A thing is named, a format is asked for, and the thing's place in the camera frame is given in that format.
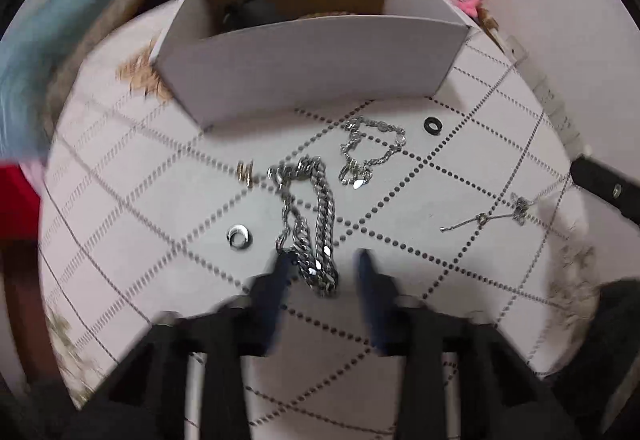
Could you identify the white cardboard box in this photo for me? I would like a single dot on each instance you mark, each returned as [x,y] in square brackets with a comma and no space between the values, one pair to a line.
[310,64]

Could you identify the light blue cloth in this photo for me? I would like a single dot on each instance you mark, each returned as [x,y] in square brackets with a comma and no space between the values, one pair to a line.
[55,19]

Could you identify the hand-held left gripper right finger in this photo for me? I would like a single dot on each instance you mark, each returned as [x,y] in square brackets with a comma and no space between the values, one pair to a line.
[369,287]

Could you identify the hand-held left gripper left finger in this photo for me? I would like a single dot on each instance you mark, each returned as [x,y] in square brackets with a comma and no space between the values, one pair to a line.
[281,287]

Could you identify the black object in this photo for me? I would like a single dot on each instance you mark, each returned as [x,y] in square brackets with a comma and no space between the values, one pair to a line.
[250,12]

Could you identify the gold earrings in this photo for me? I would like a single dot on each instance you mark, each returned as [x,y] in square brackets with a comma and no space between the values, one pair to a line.
[245,172]

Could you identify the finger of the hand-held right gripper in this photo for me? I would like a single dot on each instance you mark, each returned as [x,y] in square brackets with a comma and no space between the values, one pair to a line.
[602,187]

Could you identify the white dotted-grid tablecloth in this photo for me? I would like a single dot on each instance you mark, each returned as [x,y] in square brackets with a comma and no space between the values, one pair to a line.
[450,270]

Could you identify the red cloth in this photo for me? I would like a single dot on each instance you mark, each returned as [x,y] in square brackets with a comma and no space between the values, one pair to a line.
[17,205]

